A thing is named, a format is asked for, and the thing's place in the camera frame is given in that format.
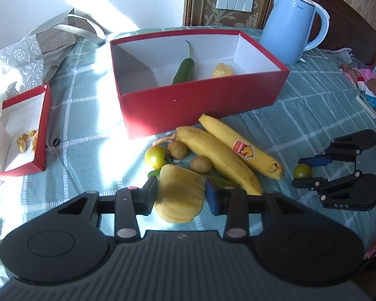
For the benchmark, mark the dried fruit peels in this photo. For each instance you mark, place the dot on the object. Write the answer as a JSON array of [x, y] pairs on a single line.
[[22, 141]]

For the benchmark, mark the small red cardboard box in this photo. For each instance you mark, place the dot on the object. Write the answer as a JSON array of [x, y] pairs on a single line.
[[40, 125]]

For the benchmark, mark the pale yellow fruit piece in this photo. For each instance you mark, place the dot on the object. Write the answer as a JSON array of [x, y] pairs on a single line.
[[222, 70]]

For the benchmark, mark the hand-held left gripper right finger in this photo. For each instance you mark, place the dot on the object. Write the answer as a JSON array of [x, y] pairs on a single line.
[[211, 196]]

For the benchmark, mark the green cucumber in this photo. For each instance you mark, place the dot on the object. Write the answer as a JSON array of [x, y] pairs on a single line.
[[183, 70]]

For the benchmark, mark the brown round fruit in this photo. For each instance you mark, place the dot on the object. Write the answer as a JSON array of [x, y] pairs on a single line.
[[200, 164], [176, 149]]

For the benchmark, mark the green round fruit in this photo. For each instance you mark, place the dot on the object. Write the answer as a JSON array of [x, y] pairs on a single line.
[[302, 171], [155, 157]]

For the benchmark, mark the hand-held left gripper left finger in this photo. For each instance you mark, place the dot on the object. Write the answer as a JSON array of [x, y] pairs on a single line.
[[148, 196]]

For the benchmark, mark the wooden headboard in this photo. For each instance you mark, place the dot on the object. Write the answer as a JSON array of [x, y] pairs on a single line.
[[341, 15]]

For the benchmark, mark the light blue electric kettle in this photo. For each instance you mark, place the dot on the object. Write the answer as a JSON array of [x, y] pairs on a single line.
[[288, 28]]

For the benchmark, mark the plain yellow banana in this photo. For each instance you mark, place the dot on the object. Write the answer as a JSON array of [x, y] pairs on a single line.
[[213, 153]]

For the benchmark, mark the large red cardboard box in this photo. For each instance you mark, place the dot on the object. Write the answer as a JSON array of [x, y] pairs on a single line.
[[191, 106]]

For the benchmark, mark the large yellow fruit wedge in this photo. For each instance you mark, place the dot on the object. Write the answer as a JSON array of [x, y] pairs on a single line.
[[178, 194]]

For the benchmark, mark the gold damask framed wall panel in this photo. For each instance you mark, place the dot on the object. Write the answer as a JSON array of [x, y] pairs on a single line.
[[263, 6]]

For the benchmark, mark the teal checked tablecloth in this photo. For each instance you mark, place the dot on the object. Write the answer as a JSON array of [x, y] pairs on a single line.
[[316, 109]]

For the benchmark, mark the yellow banana with sticker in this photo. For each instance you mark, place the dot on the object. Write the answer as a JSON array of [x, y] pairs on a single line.
[[225, 134]]

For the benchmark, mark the pink printed blanket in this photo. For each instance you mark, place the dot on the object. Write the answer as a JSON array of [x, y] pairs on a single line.
[[369, 91]]

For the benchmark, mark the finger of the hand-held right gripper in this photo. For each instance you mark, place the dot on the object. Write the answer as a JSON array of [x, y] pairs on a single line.
[[310, 183], [316, 161]]

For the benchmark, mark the grey patterned gift bag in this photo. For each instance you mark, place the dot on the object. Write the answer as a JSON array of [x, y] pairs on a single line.
[[50, 44]]

